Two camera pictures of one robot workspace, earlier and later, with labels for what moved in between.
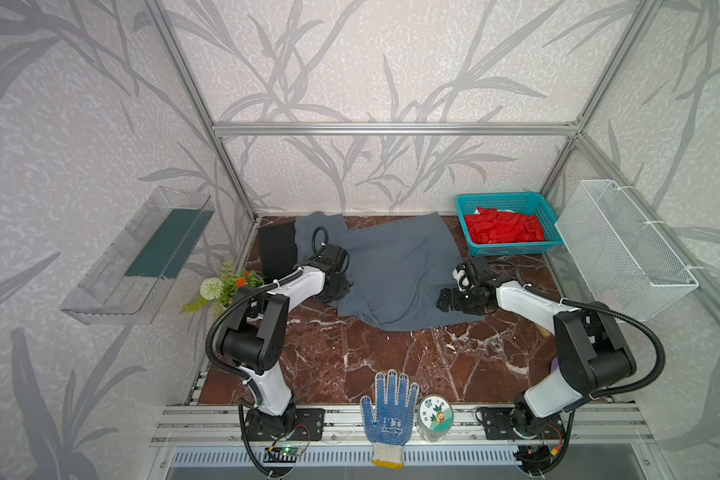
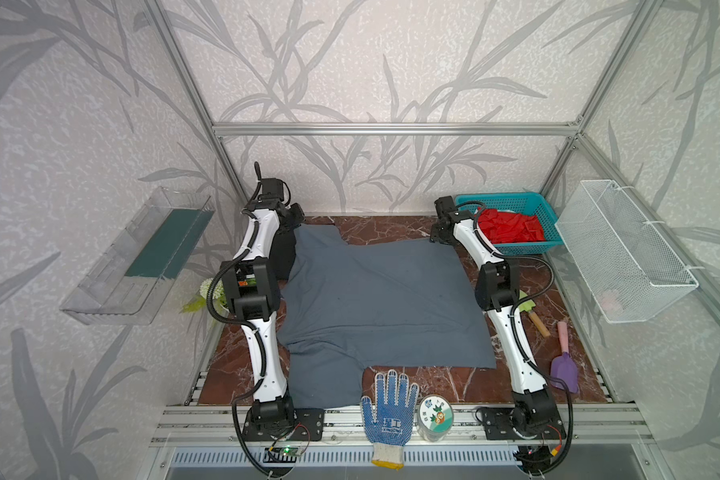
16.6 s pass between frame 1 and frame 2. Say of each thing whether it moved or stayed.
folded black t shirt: stayed
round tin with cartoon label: stayed
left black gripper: moved
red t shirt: stayed
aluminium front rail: stayed
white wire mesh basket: stayed
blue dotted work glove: stayed
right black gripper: moved
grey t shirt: moved
